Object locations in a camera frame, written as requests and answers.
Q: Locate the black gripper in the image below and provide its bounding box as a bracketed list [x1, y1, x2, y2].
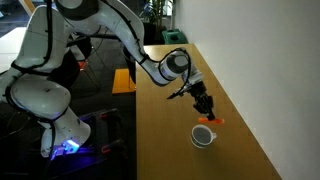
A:
[181, 71, 215, 120]

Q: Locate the orange marker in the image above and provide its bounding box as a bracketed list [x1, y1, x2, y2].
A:
[198, 118, 225, 125]

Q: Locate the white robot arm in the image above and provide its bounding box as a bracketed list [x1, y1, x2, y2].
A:
[0, 0, 215, 158]

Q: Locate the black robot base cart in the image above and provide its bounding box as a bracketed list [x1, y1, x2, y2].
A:
[40, 109, 128, 180]

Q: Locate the green and white cup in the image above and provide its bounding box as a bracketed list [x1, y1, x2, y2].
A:
[191, 125, 217, 149]

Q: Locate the green bin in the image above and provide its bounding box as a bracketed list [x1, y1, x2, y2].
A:
[162, 29, 187, 44]

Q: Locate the orange floor mat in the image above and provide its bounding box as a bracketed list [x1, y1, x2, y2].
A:
[112, 69, 136, 94]

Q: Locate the potted plant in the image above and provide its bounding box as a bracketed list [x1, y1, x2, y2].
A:
[139, 0, 174, 30]

